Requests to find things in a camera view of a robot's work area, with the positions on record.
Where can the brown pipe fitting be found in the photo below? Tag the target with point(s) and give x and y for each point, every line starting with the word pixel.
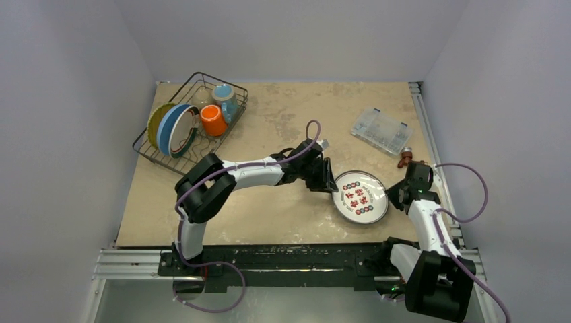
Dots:
pixel 407 158

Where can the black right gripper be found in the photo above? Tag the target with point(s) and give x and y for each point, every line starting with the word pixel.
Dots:
pixel 400 196

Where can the red translucent cup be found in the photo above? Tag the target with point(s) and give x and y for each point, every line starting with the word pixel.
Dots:
pixel 213 121

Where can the round woven bamboo mat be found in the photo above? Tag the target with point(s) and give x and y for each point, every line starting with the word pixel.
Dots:
pixel 154 121

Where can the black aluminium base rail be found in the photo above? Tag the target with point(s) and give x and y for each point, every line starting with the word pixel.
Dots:
pixel 359 266

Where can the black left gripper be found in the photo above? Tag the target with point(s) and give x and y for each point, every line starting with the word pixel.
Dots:
pixel 326 182

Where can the striped rim white plate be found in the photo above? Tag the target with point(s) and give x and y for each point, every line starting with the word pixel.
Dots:
pixel 184 132

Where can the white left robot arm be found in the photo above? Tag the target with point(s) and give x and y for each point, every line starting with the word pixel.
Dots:
pixel 204 190

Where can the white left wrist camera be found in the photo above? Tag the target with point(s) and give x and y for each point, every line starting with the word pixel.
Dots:
pixel 323 144

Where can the white plate with red characters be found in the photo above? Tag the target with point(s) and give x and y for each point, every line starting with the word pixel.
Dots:
pixel 362 198

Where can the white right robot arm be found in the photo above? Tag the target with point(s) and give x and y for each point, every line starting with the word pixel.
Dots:
pixel 438 280

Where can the blue plate with bamboo pattern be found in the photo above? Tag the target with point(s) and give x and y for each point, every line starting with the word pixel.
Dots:
pixel 166 126

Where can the blue butterfly mug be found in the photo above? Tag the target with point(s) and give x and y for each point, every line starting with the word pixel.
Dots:
pixel 225 97

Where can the clear plastic screw box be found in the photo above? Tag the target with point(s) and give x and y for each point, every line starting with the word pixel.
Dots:
pixel 381 131

